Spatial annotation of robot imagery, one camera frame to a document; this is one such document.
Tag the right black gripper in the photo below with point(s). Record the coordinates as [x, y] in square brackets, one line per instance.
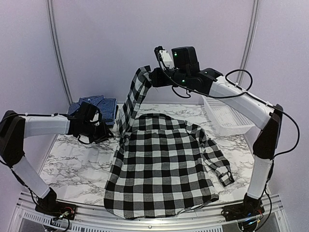
[158, 80]

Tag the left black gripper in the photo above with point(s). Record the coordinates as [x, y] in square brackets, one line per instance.
[104, 136]

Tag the black white plaid shirt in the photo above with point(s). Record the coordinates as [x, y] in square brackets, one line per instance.
[159, 168]

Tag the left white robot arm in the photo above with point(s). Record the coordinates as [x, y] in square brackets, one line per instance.
[14, 128]

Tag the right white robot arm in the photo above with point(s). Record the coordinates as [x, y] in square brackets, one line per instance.
[265, 116]

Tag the blue checked folded shirt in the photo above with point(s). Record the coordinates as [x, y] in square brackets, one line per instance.
[99, 101]

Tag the white plastic basket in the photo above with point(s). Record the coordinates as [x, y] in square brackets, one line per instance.
[226, 121]

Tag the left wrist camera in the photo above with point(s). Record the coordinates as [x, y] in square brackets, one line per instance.
[89, 113]

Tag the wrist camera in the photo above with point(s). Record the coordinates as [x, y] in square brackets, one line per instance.
[89, 113]
[182, 58]

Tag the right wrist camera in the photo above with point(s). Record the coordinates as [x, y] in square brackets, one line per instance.
[182, 58]

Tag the right wall aluminium rail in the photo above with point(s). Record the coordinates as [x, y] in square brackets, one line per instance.
[251, 33]

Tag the wall aluminium rail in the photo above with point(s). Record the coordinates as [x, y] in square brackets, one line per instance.
[251, 33]
[57, 50]

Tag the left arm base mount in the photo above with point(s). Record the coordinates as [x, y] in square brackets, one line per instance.
[66, 209]

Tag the front aluminium frame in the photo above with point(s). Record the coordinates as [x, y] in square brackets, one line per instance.
[93, 218]

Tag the left wall aluminium rail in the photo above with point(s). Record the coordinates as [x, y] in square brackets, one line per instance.
[57, 50]

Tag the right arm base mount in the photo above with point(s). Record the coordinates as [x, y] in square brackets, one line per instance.
[240, 211]

